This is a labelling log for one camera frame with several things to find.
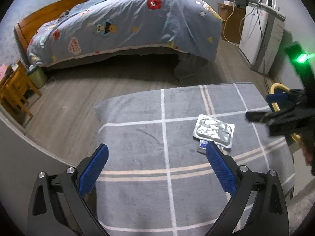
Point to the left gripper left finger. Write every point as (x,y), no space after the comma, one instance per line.
(57,205)

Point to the wooden bed frame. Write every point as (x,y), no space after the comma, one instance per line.
(26,28)

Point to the small green waste basket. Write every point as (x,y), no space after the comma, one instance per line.
(37,76)

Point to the white air purifier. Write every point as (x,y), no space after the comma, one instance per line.
(260,38)

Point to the person right hand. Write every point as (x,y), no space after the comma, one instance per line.
(308,155)

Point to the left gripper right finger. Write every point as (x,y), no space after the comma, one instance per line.
(268,215)

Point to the silver foil pouch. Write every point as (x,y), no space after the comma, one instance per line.
(211,129)

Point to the small blue candy wrapper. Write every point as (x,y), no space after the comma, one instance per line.
(202,147)

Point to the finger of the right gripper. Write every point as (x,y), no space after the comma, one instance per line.
(277,97)
(283,122)

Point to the wooden nightstand stool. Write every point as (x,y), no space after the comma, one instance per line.
(13,91)

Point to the white wifi router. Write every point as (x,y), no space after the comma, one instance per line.
(269,5)

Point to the wooden tv cabinet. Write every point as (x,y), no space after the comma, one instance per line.
(232,24)

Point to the teal yellow-rimmed trash bin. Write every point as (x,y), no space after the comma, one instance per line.
(278,88)

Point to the blue cartoon duvet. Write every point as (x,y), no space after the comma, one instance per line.
(107,26)

